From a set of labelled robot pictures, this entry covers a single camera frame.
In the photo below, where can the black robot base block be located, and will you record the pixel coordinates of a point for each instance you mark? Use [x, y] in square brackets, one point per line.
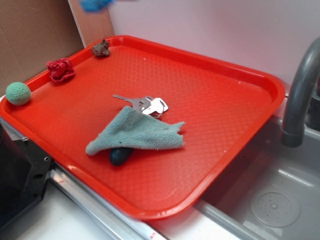
[25, 169]

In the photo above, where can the grey toy sink basin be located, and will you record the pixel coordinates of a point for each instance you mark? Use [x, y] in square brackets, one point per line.
[269, 191]

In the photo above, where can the grey faucet spout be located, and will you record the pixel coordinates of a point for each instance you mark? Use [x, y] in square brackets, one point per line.
[303, 103]

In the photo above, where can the silver keys bunch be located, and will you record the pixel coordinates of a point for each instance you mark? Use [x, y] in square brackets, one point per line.
[154, 107]

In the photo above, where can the aluminium rail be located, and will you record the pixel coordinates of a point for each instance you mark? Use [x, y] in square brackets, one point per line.
[71, 211]

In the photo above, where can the red crumpled fabric flower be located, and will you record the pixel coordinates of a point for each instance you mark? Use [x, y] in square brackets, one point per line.
[60, 70]

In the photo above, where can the brown cardboard panel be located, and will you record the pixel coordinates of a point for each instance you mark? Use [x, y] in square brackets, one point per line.
[33, 32]

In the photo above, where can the dark teal oval object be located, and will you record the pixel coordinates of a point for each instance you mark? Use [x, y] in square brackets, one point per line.
[119, 156]

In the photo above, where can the light teal cloth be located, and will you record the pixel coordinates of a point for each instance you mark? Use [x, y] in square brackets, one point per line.
[133, 129]

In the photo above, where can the blue sponge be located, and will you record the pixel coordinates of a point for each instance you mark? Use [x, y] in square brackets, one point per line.
[92, 6]

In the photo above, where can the red plastic tray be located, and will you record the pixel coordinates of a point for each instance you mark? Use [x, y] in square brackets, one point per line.
[222, 105]

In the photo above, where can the brown rock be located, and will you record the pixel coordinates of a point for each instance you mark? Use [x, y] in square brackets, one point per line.
[101, 49]

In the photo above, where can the green textured ball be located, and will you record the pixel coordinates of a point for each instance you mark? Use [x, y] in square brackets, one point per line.
[18, 93]

